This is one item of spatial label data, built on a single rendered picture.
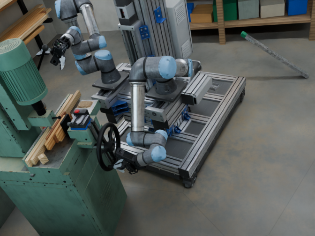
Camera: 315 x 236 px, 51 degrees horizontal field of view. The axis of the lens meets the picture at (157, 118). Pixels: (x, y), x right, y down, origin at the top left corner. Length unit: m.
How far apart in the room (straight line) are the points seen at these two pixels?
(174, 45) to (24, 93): 1.22
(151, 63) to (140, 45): 0.59
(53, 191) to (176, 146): 1.07
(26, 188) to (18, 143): 0.30
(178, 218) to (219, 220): 0.30
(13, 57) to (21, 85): 0.16
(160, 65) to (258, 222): 1.34
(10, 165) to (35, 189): 0.21
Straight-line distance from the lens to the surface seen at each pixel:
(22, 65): 1.77
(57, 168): 1.86
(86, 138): 1.95
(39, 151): 1.97
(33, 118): 2.00
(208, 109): 3.00
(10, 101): 1.94
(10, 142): 2.15
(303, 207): 2.57
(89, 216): 2.24
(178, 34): 2.51
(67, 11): 2.38
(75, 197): 2.10
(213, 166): 2.78
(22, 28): 4.83
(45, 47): 1.86
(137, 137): 1.77
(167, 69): 1.68
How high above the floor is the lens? 2.10
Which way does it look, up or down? 39 degrees down
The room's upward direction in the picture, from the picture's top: 15 degrees counter-clockwise
